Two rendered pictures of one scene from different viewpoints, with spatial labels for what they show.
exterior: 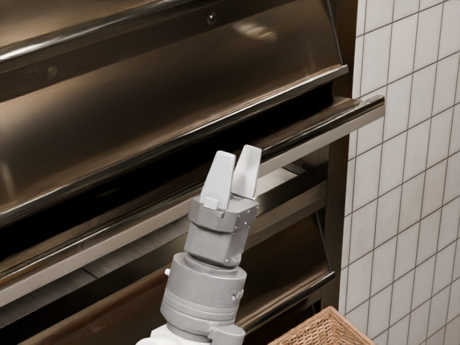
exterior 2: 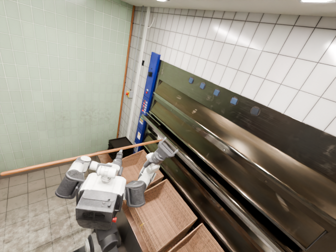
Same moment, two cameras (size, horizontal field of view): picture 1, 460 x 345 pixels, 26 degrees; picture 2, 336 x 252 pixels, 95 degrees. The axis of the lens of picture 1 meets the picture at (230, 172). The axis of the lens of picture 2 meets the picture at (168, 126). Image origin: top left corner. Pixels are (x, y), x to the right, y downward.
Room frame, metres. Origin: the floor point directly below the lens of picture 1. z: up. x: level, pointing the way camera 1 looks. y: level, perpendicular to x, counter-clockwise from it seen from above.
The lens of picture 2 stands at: (0.96, -0.83, 2.29)
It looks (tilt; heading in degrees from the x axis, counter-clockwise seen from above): 27 degrees down; 90
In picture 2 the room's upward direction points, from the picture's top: 17 degrees clockwise
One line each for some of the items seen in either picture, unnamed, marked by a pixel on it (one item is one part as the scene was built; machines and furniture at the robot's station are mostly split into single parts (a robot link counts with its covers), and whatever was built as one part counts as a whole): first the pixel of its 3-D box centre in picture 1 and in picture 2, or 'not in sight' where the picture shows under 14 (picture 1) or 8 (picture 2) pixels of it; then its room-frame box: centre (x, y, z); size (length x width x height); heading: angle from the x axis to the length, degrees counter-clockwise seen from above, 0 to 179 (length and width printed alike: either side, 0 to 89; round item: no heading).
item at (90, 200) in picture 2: not in sight; (101, 201); (0.67, -0.19, 1.26); 0.34 x 0.30 x 0.36; 10
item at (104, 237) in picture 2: not in sight; (104, 226); (0.71, -0.20, 1.00); 0.28 x 0.13 x 0.18; 135
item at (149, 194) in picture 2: not in sight; (161, 212); (1.15, 0.22, 0.72); 0.56 x 0.49 x 0.28; 134
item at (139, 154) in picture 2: not in sight; (135, 173); (0.73, 0.64, 0.72); 0.56 x 0.49 x 0.28; 134
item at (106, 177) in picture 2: not in sight; (107, 173); (0.67, -0.13, 1.46); 0.10 x 0.07 x 0.09; 10
